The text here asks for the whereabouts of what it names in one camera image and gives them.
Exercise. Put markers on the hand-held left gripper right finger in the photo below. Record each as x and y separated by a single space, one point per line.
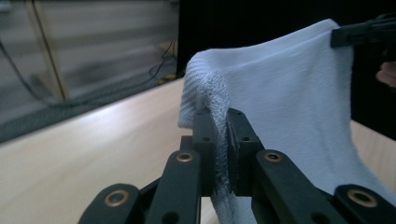
244 155

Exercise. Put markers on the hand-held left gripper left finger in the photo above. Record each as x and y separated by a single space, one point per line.
204 149

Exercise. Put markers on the light blue towel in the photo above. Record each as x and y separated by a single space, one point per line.
289 102

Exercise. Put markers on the black curtain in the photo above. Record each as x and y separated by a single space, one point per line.
249 21

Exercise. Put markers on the wooden post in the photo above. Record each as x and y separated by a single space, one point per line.
46 53

